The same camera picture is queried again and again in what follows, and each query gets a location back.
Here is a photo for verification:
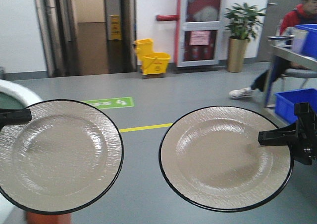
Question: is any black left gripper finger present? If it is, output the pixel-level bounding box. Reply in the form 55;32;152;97
0;109;32;127

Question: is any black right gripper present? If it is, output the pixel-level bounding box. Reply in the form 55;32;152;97
258;102;317;165

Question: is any beige plate black rim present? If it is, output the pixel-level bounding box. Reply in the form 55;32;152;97
158;106;294;212
0;99;124;215

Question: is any white outer conveyor rim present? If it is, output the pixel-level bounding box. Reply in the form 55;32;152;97
0;79;43;109

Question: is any blue plastic crate lower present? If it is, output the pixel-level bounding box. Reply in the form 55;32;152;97
275;88;317;123

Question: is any blue plastic crate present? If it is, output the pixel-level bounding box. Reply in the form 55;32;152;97
275;88;317;123
296;24;317;59

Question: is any grey chair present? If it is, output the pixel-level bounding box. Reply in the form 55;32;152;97
280;68;317;91

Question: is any blue plastic crate upper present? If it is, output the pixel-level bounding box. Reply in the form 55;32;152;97
296;24;317;59

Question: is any green floor sign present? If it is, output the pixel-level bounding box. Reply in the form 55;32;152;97
83;97;134;110

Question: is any plant in gold pot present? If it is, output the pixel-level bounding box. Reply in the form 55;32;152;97
224;2;266;73

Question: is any person in red hoodie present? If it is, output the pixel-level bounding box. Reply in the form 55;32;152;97
228;0;317;100

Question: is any yellow mop bucket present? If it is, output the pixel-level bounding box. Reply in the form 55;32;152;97
134;38;170;76

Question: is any red pipe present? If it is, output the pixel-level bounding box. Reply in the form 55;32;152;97
156;14;179;22

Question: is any fire hose cabinet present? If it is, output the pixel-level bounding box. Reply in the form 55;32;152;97
174;0;226;68

